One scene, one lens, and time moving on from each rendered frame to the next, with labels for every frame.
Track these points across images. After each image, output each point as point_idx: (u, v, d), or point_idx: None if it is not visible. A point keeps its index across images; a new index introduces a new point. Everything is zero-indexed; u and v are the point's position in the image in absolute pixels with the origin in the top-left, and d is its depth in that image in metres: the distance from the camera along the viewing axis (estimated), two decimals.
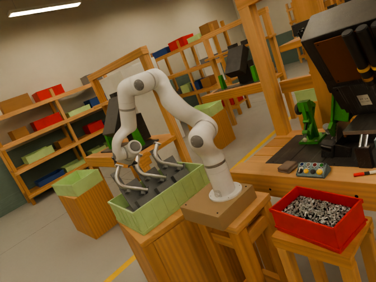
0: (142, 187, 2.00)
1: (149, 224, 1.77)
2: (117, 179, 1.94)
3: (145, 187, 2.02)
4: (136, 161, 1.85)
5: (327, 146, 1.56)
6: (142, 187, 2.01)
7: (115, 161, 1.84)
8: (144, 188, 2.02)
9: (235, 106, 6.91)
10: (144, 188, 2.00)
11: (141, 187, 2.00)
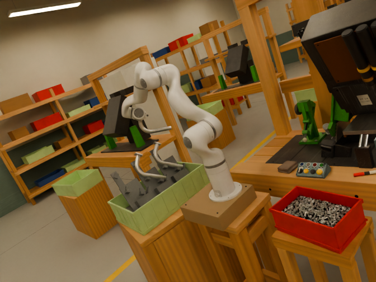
0: (165, 126, 2.19)
1: (149, 224, 1.77)
2: (141, 127, 2.15)
3: (169, 126, 2.20)
4: (147, 114, 2.10)
5: (327, 146, 1.56)
6: (166, 126, 2.21)
7: None
8: (168, 126, 2.21)
9: (235, 106, 6.91)
10: (167, 127, 2.19)
11: (165, 127, 2.19)
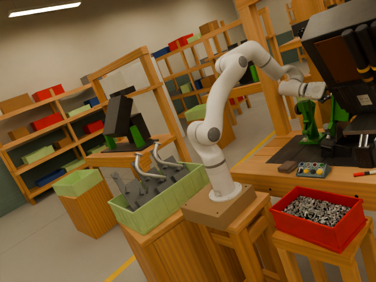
0: None
1: (149, 224, 1.77)
2: None
3: (329, 136, 1.57)
4: (319, 101, 1.56)
5: (327, 146, 1.56)
6: None
7: None
8: (330, 135, 1.57)
9: (235, 106, 6.91)
10: None
11: None
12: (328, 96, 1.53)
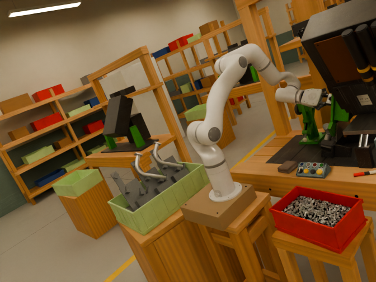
0: (325, 138, 1.59)
1: (149, 224, 1.77)
2: None
3: None
4: (315, 108, 1.58)
5: (327, 146, 1.56)
6: (327, 139, 1.58)
7: None
8: None
9: (235, 106, 6.91)
10: None
11: (325, 137, 1.59)
12: (324, 103, 1.55)
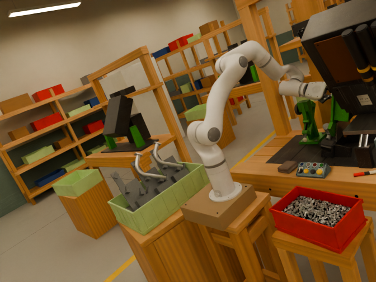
0: None
1: (149, 224, 1.77)
2: None
3: (329, 136, 1.57)
4: (320, 101, 1.56)
5: (327, 146, 1.56)
6: None
7: None
8: (330, 135, 1.57)
9: (235, 106, 6.91)
10: None
11: None
12: (329, 96, 1.53)
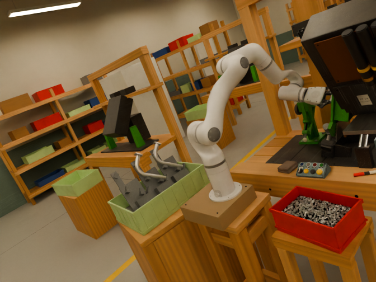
0: (328, 136, 1.59)
1: (149, 224, 1.77)
2: None
3: None
4: (319, 106, 1.57)
5: (327, 146, 1.56)
6: (330, 137, 1.58)
7: None
8: (329, 140, 1.58)
9: (235, 106, 6.91)
10: (326, 138, 1.60)
11: (328, 135, 1.59)
12: (328, 101, 1.54)
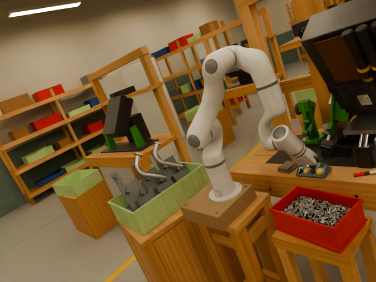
0: (327, 139, 1.58)
1: (149, 224, 1.77)
2: None
3: None
4: None
5: (327, 146, 1.56)
6: (329, 140, 1.58)
7: None
8: None
9: (235, 106, 6.91)
10: None
11: (327, 138, 1.59)
12: (307, 164, 1.37)
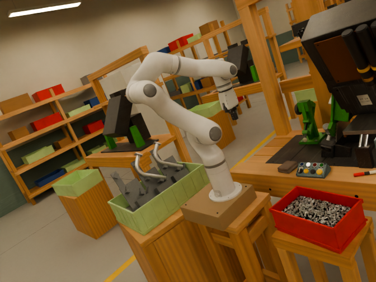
0: (327, 139, 1.58)
1: (149, 224, 1.77)
2: None
3: None
4: None
5: (327, 146, 1.56)
6: (329, 140, 1.58)
7: (234, 113, 1.54)
8: None
9: None
10: None
11: (327, 138, 1.59)
12: None
